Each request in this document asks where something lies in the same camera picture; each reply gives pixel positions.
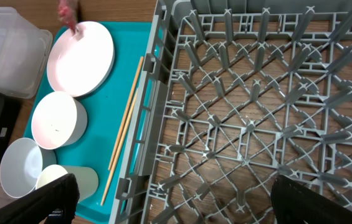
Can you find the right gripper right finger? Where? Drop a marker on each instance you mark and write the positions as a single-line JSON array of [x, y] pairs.
[[294, 203]]

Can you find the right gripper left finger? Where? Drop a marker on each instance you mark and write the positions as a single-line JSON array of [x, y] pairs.
[[55, 202]]

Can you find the small white cup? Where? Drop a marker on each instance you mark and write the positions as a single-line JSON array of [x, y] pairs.
[[86, 178]]

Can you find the grey shallow bowl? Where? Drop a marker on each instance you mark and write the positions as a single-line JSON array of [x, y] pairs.
[[21, 165]]

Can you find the pink rice bowl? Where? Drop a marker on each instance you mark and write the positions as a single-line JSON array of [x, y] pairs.
[[58, 120]]

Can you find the red white wrapper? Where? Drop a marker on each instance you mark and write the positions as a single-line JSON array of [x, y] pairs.
[[67, 12]]

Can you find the grey dishwasher rack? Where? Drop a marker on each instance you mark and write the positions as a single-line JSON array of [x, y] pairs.
[[232, 95]]

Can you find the clear plastic waste bin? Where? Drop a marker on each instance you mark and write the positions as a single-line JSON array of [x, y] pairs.
[[24, 50]]

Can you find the short wooden chopstick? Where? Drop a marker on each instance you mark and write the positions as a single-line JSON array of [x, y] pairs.
[[117, 155]]

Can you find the teal serving tray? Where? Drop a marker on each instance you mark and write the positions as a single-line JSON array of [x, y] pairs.
[[138, 48]]

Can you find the large white plate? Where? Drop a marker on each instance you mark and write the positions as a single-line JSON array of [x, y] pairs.
[[80, 62]]

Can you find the long wooden chopstick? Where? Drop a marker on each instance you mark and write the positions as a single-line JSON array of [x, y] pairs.
[[121, 128]]

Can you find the cardboard backdrop panel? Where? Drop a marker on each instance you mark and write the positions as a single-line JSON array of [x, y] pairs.
[[100, 10]]

